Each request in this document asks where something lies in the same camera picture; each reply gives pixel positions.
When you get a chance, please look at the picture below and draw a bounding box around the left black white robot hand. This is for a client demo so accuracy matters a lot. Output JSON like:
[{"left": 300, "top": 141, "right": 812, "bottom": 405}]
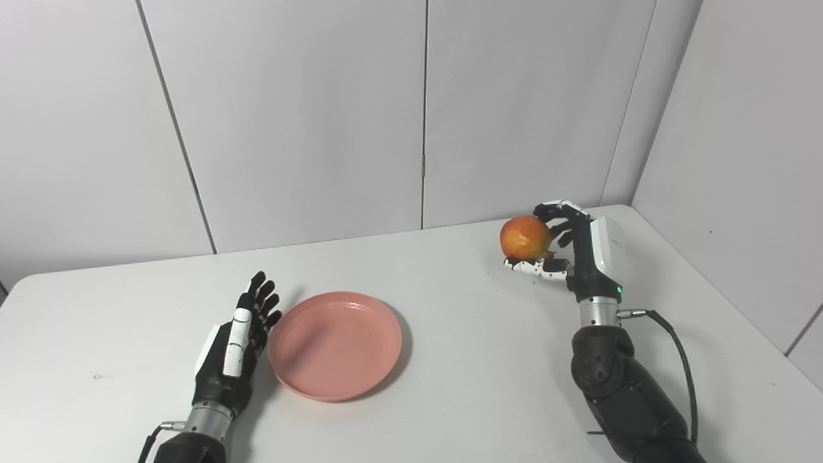
[{"left": 192, "top": 271, "right": 284, "bottom": 417}]

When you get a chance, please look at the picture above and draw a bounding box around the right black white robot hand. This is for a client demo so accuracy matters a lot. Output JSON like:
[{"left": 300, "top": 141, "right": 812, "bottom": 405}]
[{"left": 504, "top": 199, "right": 624, "bottom": 304}]

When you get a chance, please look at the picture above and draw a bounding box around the red yellow pomegranate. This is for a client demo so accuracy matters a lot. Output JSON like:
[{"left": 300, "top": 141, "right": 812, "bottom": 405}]
[{"left": 500, "top": 215, "right": 555, "bottom": 261}]

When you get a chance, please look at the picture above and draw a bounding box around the pink round plate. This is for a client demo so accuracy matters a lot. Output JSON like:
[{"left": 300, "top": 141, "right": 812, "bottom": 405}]
[{"left": 267, "top": 291, "right": 404, "bottom": 403}]

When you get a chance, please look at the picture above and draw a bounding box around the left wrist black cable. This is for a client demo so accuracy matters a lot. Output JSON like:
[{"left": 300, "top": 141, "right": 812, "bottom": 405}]
[{"left": 136, "top": 421, "right": 187, "bottom": 463}]

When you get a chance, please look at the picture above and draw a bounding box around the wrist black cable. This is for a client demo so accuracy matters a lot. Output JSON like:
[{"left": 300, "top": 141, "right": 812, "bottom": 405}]
[
  {"left": 586, "top": 309, "right": 700, "bottom": 446},
  {"left": 136, "top": 421, "right": 187, "bottom": 463}
]

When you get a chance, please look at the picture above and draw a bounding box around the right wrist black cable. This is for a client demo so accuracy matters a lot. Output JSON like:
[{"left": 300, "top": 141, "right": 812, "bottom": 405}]
[{"left": 586, "top": 309, "right": 700, "bottom": 446}]

